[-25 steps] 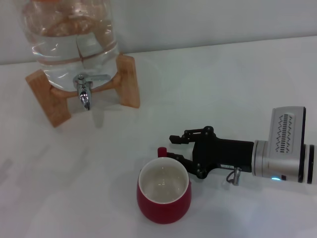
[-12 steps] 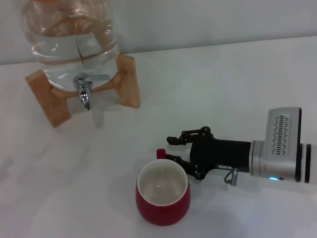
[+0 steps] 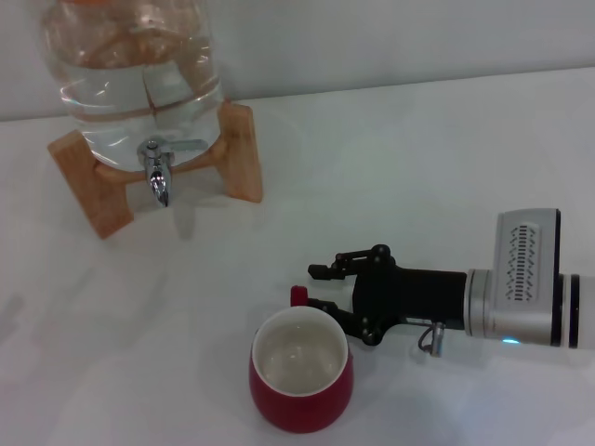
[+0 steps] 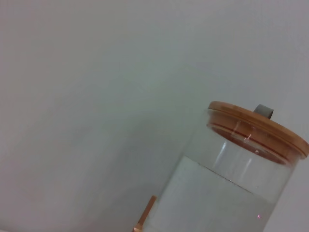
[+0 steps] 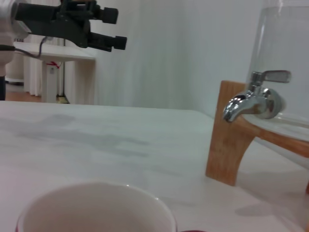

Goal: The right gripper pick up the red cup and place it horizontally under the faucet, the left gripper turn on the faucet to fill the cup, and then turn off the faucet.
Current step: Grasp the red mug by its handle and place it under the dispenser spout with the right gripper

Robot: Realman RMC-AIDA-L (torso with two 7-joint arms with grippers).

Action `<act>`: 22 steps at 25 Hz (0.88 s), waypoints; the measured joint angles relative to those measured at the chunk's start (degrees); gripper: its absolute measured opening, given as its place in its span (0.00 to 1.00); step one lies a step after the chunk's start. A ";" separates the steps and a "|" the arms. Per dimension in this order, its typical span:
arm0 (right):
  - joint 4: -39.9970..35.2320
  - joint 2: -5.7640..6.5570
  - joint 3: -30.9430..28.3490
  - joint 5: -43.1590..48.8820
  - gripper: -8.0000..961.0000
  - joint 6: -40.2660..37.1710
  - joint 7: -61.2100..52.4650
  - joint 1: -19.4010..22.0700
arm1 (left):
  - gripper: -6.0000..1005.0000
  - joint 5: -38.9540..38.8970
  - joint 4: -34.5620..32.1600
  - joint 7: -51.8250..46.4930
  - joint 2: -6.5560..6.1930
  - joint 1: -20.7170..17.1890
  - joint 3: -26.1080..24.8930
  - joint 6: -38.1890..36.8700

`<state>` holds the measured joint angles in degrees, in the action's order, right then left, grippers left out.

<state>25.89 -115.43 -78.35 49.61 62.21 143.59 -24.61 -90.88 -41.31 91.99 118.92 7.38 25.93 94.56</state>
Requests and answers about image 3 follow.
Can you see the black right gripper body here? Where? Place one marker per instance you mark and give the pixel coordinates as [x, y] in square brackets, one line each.
[413, 295]

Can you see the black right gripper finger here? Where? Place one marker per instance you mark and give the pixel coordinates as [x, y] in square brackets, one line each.
[353, 325]
[362, 262]

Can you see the red ceramic cup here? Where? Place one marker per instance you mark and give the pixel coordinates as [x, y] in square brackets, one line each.
[297, 399]

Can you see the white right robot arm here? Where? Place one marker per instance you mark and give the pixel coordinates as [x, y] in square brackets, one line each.
[581, 311]

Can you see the chrome faucet tap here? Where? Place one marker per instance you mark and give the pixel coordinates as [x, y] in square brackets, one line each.
[158, 179]

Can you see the wooden dispenser stand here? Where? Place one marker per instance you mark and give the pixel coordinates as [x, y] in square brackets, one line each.
[241, 153]

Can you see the glass water dispenser jar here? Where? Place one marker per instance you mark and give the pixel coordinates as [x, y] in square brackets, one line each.
[116, 102]

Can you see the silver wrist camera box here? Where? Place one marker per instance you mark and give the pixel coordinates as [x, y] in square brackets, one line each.
[525, 260]

